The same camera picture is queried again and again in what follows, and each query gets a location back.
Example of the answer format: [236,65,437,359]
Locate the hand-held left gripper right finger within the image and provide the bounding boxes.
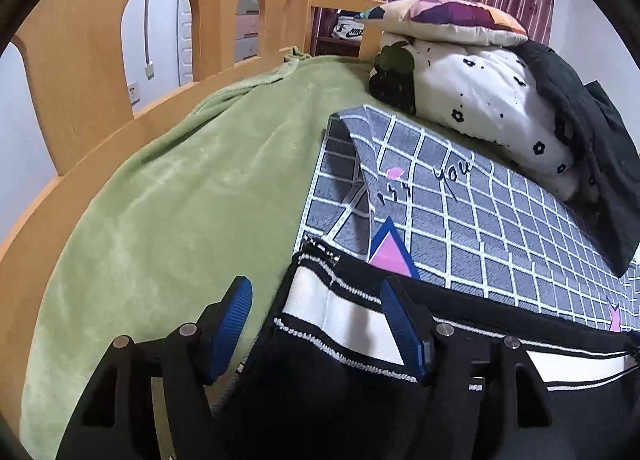
[380,276,553,460]

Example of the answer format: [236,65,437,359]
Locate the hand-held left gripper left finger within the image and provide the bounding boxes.
[55,276,253,460]

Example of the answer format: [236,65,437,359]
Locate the black pants with white waistband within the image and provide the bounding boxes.
[210,235,640,460]

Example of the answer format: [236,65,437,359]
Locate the green fleece blanket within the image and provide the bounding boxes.
[20,48,501,456]

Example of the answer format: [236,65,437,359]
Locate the grey checked star blanket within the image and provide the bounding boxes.
[300,105,640,333]

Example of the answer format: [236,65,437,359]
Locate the white floral quilt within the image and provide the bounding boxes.
[369,38,601,201]

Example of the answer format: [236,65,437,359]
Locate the black jacket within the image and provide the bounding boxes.
[515,40,640,278]

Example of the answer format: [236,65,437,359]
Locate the dark wooden nightstand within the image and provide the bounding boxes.
[310,35,362,58]

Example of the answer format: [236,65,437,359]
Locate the white ribbed panel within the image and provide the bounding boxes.
[176,0,194,87]

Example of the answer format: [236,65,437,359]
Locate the white and black bag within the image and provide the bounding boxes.
[332,15,368,40]

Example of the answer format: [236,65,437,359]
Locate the colourful geometric pillow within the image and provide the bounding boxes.
[356,0,529,47]

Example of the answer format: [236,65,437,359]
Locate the white charger cable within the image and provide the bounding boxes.
[144,0,173,81]

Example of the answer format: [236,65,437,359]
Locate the wooden bed frame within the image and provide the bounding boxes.
[0,0,386,291]

